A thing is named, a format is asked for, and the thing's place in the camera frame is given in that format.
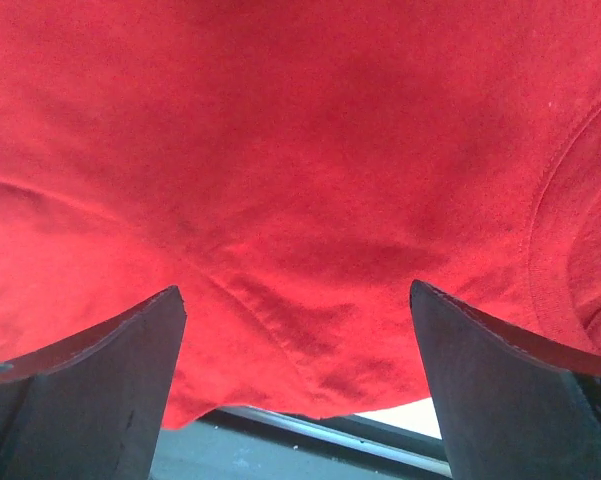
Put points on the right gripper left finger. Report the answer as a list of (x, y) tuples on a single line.
[(91, 405)]

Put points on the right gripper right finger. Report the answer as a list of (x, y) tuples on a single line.
[(510, 404)]

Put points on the red t-shirt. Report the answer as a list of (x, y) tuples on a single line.
[(292, 167)]

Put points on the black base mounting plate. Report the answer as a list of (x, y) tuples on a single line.
[(252, 444)]

